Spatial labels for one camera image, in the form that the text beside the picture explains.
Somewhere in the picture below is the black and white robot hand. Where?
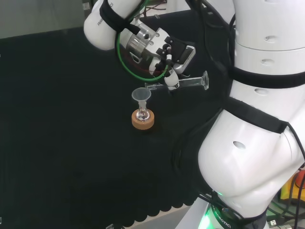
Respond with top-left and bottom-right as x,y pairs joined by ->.
142,27 -> 196,92

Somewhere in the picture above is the clear graduated cylinder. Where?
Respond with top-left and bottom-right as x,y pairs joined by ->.
144,71 -> 211,91

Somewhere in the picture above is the round-bottom glass flask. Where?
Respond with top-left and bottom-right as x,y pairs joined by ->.
135,105 -> 151,123

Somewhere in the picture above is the clear plastic funnel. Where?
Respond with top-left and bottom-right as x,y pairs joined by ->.
131,87 -> 152,111

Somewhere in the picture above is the black cloth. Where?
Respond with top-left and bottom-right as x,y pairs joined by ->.
0,10 -> 236,228

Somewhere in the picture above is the yellow stop button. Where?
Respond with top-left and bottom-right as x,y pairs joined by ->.
279,167 -> 305,205

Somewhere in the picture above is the green cable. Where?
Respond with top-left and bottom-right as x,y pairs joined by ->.
114,0 -> 173,81

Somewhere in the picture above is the cork ring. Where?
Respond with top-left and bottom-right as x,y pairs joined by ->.
131,108 -> 156,131

